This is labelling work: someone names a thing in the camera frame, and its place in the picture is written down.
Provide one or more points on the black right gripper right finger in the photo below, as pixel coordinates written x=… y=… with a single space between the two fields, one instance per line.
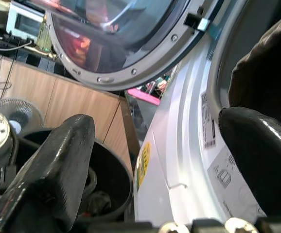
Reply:
x=259 y=157

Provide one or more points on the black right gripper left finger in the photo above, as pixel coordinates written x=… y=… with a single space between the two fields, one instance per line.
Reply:
x=57 y=170

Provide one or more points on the brown trousers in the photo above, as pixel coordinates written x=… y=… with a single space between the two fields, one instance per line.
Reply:
x=264 y=60

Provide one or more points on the white instruction sticker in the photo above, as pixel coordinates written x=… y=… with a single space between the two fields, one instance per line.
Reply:
x=225 y=179

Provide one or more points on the black round laundry bucket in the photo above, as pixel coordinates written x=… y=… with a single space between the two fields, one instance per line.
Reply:
x=111 y=170

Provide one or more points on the white barcode label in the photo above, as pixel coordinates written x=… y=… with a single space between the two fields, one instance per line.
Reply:
x=207 y=121

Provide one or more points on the wooden cabinet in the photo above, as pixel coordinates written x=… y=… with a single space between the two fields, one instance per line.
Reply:
x=70 y=102

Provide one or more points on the grey electric fan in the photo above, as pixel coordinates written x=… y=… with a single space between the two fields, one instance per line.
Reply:
x=21 y=109

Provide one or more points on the white tumble dryer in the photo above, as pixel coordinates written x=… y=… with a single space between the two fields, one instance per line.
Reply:
x=186 y=121

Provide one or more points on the yellow round sticker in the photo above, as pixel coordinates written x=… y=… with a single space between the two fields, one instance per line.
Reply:
x=143 y=165

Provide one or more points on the black glossy countertop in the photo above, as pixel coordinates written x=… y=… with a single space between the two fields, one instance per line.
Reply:
x=40 y=63

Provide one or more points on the pink plastic object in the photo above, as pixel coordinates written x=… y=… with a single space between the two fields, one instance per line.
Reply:
x=143 y=93

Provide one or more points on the round glass dryer door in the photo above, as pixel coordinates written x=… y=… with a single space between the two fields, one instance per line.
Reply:
x=94 y=43

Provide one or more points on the white toaster oven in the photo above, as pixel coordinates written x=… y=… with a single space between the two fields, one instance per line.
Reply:
x=26 y=23

